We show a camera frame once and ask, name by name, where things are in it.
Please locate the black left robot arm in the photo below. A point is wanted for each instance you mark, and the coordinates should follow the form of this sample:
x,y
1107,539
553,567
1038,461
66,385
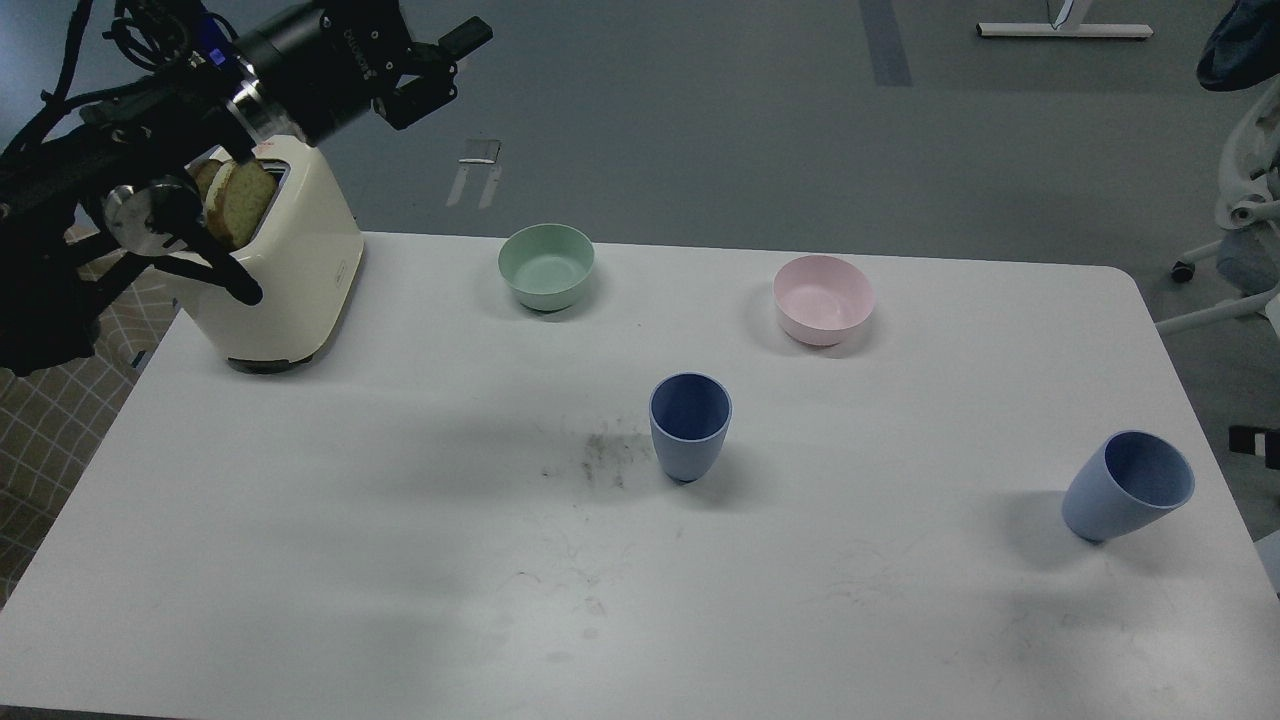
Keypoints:
x,y
95,188

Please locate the left toast slice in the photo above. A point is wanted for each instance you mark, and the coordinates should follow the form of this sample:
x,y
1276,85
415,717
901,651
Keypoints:
x,y
203,173

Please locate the green bowl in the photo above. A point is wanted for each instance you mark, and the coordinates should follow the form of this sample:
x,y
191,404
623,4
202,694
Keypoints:
x,y
547,267

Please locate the right toast slice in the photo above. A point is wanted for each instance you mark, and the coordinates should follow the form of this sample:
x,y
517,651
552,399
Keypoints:
x,y
239,198

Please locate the dark blue fabric item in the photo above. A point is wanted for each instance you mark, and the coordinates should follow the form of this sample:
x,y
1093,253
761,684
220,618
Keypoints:
x,y
1243,49

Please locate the cream white toaster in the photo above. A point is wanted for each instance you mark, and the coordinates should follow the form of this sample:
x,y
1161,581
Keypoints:
x,y
304,254

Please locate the white desk foot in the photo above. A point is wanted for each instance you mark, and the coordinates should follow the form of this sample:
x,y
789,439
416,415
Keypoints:
x,y
1067,22

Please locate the beige checkered cloth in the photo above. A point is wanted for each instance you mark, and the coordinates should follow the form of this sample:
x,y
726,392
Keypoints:
x,y
54,420

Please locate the white office chair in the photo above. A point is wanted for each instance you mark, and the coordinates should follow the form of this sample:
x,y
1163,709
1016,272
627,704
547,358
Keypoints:
x,y
1246,211

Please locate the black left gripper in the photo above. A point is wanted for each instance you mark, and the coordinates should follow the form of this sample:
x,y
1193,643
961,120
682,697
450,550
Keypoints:
x,y
321,64

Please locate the blue cup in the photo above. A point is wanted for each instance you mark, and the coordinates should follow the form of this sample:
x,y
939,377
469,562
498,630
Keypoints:
x,y
689,415
1132,480

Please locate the toast slice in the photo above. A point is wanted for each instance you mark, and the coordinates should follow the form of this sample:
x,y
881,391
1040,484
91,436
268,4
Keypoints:
x,y
239,198
203,173

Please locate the pink bowl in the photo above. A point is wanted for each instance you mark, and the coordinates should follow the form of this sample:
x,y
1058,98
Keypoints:
x,y
821,301

